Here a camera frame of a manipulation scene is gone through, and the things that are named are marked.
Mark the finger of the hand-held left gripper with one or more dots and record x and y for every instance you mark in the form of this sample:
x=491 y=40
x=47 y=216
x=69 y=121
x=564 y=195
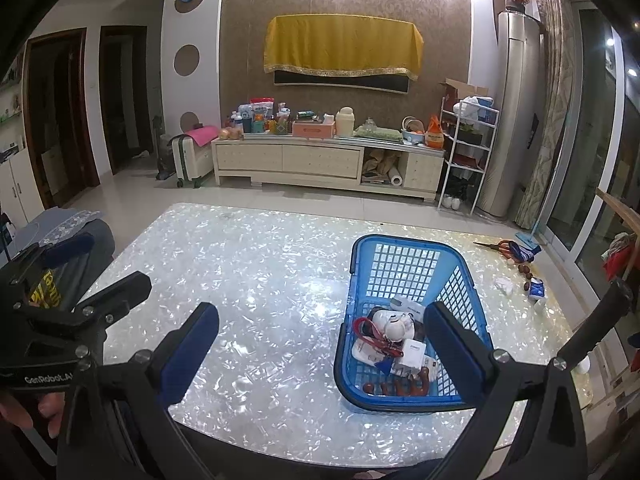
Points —
x=117 y=297
x=67 y=249

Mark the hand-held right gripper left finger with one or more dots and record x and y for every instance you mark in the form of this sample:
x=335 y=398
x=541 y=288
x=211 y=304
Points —
x=187 y=355

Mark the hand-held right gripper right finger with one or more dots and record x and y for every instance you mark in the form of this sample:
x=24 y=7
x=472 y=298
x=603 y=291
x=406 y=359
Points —
x=452 y=355

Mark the white charger plug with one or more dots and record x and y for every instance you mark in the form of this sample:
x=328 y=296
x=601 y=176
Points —
x=410 y=357

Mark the white usb stick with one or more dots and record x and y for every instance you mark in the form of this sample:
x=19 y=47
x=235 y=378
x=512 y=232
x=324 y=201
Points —
x=409 y=306

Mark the brown wooden massager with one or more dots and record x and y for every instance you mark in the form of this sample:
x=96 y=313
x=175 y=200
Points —
x=395 y=387

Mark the white remote control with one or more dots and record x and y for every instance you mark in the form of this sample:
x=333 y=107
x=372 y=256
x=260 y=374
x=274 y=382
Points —
x=362 y=352

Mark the blue plastic basket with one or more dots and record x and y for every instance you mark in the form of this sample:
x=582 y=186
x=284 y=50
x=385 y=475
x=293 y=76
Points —
x=400 y=240

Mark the person's left hand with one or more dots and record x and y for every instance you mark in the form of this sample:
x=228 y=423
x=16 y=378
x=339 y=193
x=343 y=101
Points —
x=25 y=407

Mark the black garment yellow print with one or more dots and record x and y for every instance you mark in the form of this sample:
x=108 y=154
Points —
x=45 y=290

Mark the white cabinet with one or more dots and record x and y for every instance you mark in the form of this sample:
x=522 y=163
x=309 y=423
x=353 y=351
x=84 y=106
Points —
x=20 y=185

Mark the crumpled white tissue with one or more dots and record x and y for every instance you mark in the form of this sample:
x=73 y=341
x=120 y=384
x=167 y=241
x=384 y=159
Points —
x=504 y=285

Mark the blue tissue pack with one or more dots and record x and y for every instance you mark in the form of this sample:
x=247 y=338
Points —
x=537 y=287

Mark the blue striped sock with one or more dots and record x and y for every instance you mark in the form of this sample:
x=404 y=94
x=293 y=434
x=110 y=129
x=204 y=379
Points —
x=524 y=255

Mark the dark wooden door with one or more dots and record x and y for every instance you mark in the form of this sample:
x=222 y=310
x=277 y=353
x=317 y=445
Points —
x=125 y=100
x=55 y=120

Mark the white cup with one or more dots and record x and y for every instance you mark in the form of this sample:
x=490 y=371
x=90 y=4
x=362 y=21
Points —
x=582 y=366

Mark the blue flat mop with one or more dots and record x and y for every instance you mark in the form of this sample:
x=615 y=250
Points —
x=529 y=248

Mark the dark upright appliance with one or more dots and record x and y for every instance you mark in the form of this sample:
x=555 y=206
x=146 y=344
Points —
x=162 y=155

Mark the black cylindrical bar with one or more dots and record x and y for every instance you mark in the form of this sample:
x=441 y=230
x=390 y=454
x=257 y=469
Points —
x=600 y=320

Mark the cream suitcase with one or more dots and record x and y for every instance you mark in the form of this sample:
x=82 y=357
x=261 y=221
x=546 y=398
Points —
x=192 y=160

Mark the pink cloth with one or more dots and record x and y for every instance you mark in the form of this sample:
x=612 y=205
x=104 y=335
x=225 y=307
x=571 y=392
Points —
x=202 y=135

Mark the paper towel roll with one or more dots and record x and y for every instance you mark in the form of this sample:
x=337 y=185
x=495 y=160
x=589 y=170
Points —
x=396 y=178

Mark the red clothes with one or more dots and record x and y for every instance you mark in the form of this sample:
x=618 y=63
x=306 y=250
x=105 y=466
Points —
x=620 y=260

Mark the bag of onions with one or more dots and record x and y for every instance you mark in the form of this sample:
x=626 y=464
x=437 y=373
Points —
x=231 y=134

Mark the brown paper bags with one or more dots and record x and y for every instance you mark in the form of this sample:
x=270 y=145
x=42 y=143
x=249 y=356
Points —
x=377 y=166

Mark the white metal shelf rack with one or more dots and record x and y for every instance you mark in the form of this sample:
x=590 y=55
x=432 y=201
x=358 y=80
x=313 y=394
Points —
x=470 y=144

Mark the bowl of fruit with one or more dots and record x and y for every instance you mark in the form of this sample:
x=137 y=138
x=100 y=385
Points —
x=414 y=138

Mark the orange bag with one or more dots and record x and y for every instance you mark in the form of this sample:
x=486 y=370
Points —
x=435 y=135

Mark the wooden rack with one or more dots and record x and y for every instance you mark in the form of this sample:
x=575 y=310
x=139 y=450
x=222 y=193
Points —
x=615 y=205

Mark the cluster of bottles and packets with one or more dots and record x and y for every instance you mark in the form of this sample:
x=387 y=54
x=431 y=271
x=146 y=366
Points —
x=257 y=117

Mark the cream television cabinet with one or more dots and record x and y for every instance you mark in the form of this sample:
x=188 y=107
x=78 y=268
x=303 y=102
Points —
x=320 y=160

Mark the glass jar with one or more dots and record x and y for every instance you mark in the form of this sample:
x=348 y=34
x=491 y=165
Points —
x=370 y=123

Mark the white plastic bag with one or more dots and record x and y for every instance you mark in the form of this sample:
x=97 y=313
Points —
x=475 y=107

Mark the standing air conditioner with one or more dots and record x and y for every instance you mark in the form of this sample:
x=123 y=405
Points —
x=515 y=110

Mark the cream lidded bin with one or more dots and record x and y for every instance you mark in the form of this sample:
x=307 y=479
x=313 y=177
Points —
x=345 y=122

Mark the pink tissue box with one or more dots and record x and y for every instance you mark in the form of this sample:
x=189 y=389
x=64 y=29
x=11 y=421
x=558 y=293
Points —
x=312 y=130

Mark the green box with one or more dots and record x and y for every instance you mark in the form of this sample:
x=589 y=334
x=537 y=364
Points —
x=305 y=116

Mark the glass sliding door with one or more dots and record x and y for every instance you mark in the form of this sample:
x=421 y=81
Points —
x=600 y=135

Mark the patterned curtain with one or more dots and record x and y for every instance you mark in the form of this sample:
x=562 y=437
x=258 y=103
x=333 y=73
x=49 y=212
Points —
x=555 y=110

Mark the cardboard box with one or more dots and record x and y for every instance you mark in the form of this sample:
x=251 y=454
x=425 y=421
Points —
x=452 y=89

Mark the black television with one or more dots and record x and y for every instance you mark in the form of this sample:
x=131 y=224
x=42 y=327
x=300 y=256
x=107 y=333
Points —
x=350 y=83

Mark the yellow television cover cloth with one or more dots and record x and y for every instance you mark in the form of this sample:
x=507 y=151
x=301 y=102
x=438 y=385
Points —
x=340 y=42

